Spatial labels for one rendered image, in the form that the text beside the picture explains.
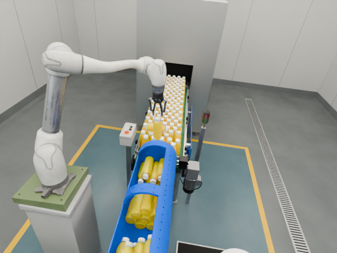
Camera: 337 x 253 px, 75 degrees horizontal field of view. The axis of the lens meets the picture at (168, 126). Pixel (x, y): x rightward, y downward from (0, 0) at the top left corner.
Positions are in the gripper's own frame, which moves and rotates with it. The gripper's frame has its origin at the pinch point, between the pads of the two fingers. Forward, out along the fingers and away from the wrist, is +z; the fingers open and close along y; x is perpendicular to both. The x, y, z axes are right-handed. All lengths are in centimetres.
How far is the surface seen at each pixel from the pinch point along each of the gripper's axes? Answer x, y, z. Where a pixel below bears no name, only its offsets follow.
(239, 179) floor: 73, 104, 143
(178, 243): -33, 27, 120
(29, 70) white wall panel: 218, -267, 80
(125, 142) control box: 0.6, -26.6, 30.8
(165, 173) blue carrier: -43.4, 11.4, 12.2
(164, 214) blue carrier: -70, 14, 13
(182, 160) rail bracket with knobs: -7.5, 21.9, 35.5
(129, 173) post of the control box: 6, -28, 76
